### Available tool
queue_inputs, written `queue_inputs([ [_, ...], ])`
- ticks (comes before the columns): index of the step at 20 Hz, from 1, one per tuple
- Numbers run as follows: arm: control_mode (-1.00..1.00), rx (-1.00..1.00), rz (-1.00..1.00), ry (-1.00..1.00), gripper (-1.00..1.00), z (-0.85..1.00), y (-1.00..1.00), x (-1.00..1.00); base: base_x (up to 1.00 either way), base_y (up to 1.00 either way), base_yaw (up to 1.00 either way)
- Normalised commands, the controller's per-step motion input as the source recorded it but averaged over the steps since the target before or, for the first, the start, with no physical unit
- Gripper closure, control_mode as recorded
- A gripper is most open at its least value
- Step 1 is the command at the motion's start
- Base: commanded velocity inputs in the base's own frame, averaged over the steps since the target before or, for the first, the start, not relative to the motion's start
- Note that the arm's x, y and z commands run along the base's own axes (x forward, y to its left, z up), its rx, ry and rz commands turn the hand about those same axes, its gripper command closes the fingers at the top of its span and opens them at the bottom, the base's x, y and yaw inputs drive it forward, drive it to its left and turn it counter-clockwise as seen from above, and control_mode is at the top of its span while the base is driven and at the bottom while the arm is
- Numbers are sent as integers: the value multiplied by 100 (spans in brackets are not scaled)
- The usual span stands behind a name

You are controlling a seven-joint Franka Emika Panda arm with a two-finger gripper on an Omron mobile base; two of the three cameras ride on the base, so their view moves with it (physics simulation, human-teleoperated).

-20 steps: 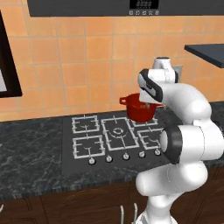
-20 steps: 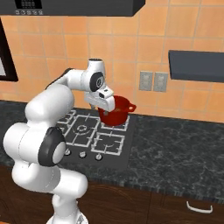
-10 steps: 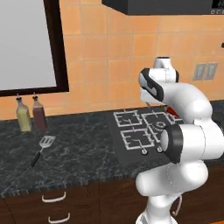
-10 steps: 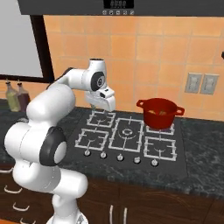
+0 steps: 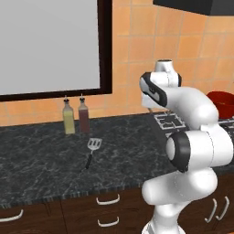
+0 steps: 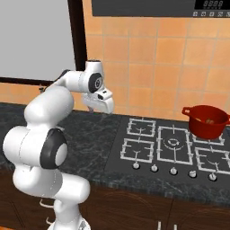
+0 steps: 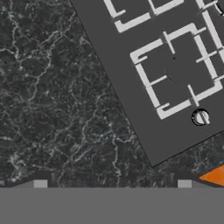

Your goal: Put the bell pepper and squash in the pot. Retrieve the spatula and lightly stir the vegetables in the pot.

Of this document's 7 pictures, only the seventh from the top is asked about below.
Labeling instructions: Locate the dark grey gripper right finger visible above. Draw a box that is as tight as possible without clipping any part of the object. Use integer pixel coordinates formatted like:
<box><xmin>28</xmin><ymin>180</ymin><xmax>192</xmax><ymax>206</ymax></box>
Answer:
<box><xmin>169</xmin><ymin>171</ymin><xmax>212</xmax><ymax>189</ymax></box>

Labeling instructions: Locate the dark grey hob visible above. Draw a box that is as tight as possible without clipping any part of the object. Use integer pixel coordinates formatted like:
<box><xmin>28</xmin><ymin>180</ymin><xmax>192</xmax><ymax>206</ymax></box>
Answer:
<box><xmin>69</xmin><ymin>0</ymin><xmax>224</xmax><ymax>168</ymax></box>

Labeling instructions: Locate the orange cupboard front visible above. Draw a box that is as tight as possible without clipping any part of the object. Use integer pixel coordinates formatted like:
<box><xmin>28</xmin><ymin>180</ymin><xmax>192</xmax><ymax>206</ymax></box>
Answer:
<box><xmin>199</xmin><ymin>164</ymin><xmax>224</xmax><ymax>187</ymax></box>

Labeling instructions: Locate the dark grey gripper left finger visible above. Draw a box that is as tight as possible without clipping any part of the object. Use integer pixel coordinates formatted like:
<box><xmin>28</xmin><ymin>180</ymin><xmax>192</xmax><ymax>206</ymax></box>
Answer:
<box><xmin>12</xmin><ymin>171</ymin><xmax>57</xmax><ymax>189</ymax></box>

